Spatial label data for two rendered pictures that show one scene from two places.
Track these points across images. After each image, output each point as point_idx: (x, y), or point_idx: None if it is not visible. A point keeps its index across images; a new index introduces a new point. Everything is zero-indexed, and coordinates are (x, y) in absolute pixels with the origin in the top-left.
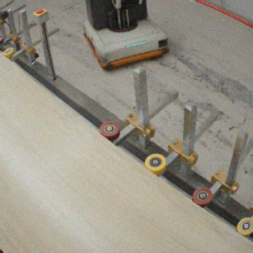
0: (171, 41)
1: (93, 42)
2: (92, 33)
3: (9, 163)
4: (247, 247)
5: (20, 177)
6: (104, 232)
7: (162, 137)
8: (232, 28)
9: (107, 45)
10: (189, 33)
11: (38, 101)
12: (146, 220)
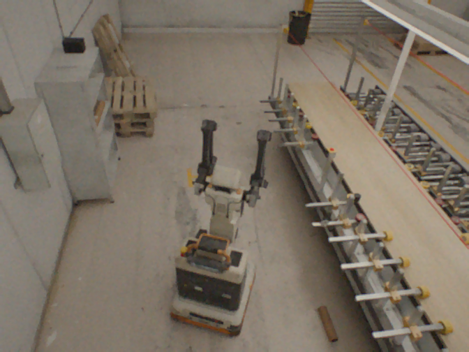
0: (173, 278)
1: (251, 283)
2: (246, 289)
3: (359, 144)
4: (299, 101)
5: (354, 139)
6: (333, 119)
7: (256, 218)
8: (93, 260)
9: (248, 262)
10: (146, 279)
11: (338, 156)
12: (320, 116)
